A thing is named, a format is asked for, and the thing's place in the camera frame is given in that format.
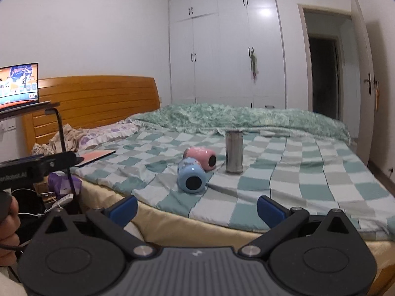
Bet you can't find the checkered green white blanket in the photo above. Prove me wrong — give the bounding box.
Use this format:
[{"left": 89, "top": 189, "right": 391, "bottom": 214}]
[{"left": 73, "top": 130, "right": 394, "bottom": 241}]

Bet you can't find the open laptop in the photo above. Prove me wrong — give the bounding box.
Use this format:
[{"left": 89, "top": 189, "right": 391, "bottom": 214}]
[{"left": 0, "top": 63, "right": 50, "bottom": 113}]

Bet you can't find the beige mattress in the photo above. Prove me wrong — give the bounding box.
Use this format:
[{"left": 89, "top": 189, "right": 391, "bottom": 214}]
[{"left": 80, "top": 180, "right": 394, "bottom": 295}]

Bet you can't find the white charging cable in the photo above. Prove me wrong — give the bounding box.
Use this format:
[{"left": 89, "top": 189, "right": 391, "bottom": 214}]
[{"left": 9, "top": 187, "right": 75, "bottom": 218}]

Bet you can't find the green hanging ornament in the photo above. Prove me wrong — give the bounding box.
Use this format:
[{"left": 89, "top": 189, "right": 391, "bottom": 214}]
[{"left": 249, "top": 47, "right": 258, "bottom": 82}]

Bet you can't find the pink book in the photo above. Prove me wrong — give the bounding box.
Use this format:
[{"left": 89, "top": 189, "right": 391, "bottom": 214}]
[{"left": 76, "top": 150, "right": 115, "bottom": 167}]

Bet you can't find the green floral duvet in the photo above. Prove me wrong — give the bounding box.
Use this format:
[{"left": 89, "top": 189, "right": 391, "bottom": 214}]
[{"left": 128, "top": 104, "right": 352, "bottom": 145}]

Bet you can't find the orange wooden headboard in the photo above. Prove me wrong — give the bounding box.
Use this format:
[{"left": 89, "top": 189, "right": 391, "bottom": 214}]
[{"left": 21, "top": 75, "right": 161, "bottom": 155}]

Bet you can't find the stainless steel cup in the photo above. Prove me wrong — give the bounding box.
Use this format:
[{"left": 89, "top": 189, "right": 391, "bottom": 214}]
[{"left": 225, "top": 130, "right": 243, "bottom": 174}]

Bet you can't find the white wardrobe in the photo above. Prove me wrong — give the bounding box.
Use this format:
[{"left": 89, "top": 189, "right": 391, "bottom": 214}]
[{"left": 169, "top": 0, "right": 287, "bottom": 109}]

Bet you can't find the white door with handle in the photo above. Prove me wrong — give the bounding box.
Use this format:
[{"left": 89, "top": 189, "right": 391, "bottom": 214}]
[{"left": 351, "top": 0, "right": 375, "bottom": 165}]

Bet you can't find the purple bag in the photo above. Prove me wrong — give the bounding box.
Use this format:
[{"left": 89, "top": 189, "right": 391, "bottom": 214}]
[{"left": 48, "top": 172, "right": 82, "bottom": 197}]

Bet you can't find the person's left hand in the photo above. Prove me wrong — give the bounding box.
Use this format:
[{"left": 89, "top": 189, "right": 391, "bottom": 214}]
[{"left": 0, "top": 198, "right": 21, "bottom": 267}]

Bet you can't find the light blue floral cup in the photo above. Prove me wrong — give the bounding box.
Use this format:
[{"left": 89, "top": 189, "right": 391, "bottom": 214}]
[{"left": 177, "top": 157, "right": 207, "bottom": 194}]

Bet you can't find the purple floral pillow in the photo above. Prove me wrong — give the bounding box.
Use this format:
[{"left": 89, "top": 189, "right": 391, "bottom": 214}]
[{"left": 78, "top": 120, "right": 139, "bottom": 150}]

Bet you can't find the pink cup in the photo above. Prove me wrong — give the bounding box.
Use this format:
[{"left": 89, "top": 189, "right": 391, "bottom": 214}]
[{"left": 183, "top": 146, "right": 217, "bottom": 172}]

